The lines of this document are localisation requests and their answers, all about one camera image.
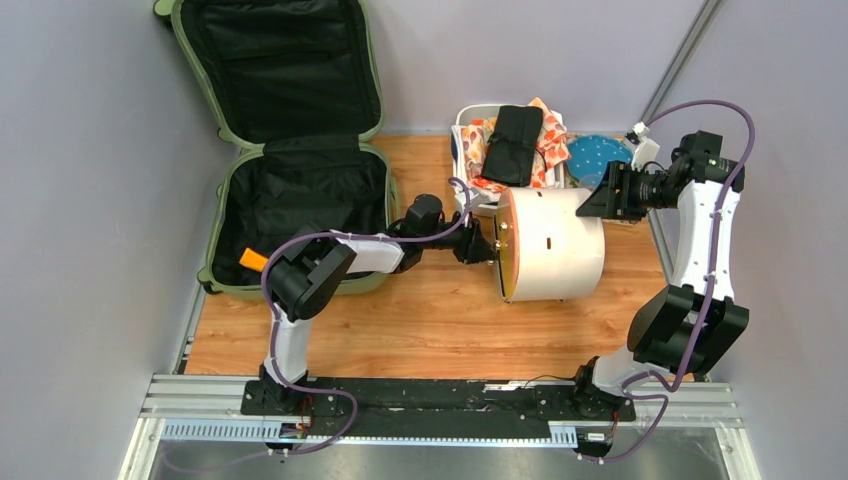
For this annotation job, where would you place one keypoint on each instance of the floral placemat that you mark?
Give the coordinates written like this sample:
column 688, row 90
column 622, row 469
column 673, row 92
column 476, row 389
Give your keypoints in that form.
column 627, row 220

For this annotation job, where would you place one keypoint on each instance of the blue dotted plate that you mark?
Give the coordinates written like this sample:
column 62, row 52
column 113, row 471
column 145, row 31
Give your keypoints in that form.
column 590, row 156

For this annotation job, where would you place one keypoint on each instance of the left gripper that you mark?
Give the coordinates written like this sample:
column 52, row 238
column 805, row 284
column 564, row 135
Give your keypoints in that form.
column 474, row 247

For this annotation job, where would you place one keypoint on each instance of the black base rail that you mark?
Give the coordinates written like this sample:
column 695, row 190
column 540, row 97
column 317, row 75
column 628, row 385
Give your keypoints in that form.
column 427, row 408

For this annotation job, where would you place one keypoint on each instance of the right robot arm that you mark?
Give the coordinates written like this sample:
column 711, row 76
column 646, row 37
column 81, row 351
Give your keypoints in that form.
column 692, row 322

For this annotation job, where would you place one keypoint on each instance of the transparent orange disc lid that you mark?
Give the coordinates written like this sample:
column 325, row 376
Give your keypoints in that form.
column 503, row 238

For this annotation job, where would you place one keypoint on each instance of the orange sunscreen tube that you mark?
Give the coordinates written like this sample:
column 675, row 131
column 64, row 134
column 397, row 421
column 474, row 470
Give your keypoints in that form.
column 253, row 260

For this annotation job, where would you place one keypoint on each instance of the white plastic tub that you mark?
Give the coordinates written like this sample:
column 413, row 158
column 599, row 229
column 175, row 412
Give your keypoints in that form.
column 551, row 118

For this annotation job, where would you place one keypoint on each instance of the cream cylindrical container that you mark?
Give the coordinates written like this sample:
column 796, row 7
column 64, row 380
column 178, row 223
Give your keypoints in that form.
column 557, row 255

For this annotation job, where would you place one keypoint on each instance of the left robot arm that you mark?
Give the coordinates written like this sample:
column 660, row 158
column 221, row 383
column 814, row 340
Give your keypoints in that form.
column 302, row 276

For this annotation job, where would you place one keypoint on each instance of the floral orange print cloth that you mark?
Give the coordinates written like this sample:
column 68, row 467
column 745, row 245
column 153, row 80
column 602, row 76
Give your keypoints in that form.
column 502, row 146

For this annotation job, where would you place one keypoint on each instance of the black pouch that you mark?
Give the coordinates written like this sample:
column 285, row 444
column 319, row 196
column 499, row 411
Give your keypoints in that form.
column 510, row 151

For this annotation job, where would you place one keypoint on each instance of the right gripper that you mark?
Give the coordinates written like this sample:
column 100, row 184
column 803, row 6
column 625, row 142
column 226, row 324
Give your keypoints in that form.
column 603, row 203

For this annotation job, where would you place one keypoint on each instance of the green hard-shell suitcase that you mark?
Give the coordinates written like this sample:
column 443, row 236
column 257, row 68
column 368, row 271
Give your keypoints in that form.
column 294, row 85

